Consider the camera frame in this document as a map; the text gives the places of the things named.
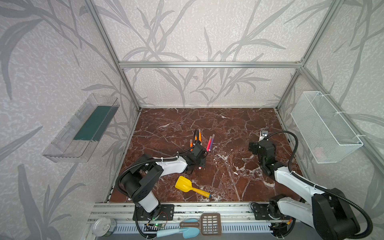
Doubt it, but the pink marker pen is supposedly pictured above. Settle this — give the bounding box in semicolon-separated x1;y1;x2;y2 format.
206;136;213;152

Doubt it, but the purple marker pen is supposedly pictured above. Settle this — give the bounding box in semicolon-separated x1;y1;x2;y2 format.
209;134;215;151

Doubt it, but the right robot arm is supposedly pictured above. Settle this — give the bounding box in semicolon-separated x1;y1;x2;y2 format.
249;139;373;240

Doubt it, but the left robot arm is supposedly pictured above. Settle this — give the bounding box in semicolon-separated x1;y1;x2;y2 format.
115;142;208;214

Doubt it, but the yellow toy shovel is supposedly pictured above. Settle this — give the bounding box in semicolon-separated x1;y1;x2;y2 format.
175;176;211;199

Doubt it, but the light blue spatula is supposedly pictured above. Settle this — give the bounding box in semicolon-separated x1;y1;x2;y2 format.
156;219;201;239

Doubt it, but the small circuit board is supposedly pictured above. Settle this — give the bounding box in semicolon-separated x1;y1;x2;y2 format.
145;222;167;232

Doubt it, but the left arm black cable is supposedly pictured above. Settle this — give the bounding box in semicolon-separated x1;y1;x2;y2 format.
114;128;201;199

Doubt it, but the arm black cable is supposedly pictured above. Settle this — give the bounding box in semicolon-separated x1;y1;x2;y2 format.
265;130;374;240
114;128;201;199

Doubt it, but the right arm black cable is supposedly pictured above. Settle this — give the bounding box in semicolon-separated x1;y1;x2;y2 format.
265;130;374;240

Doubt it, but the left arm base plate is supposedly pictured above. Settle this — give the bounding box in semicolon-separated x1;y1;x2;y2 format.
133;204;175;221

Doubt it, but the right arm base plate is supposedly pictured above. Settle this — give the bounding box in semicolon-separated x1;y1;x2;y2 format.
250;202;282;221

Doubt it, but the white wire basket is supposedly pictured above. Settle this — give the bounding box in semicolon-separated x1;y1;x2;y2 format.
291;91;364;164

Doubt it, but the aluminium front rail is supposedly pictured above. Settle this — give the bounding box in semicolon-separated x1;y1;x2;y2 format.
87;202;294;234

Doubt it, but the clear plastic wall tray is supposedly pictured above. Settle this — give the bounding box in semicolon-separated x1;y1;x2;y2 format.
43;94;120;163

